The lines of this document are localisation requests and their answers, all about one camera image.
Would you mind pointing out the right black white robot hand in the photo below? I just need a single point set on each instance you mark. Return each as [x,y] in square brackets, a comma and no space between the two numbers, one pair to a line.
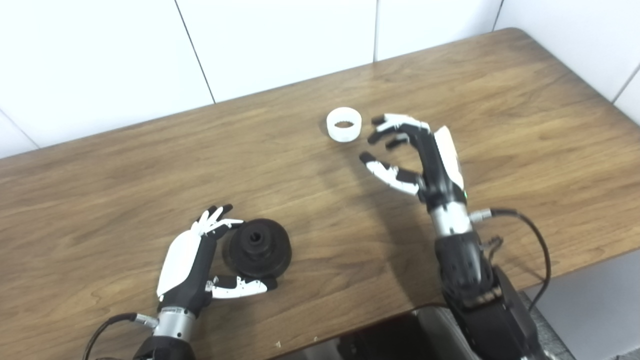
[437,170]

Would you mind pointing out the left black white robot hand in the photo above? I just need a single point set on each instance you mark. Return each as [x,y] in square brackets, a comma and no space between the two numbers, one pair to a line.
[182,260]

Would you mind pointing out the round black plastic part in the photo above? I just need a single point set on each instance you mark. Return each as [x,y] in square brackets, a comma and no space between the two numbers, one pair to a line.
[260,255]

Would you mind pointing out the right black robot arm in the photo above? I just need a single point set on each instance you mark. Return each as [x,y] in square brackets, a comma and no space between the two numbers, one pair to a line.
[465,270]

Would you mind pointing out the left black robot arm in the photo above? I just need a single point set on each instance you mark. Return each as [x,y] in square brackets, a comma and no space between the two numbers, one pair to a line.
[172,325]

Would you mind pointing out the dark robot torso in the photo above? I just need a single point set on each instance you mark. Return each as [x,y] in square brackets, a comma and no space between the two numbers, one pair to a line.
[390,335]

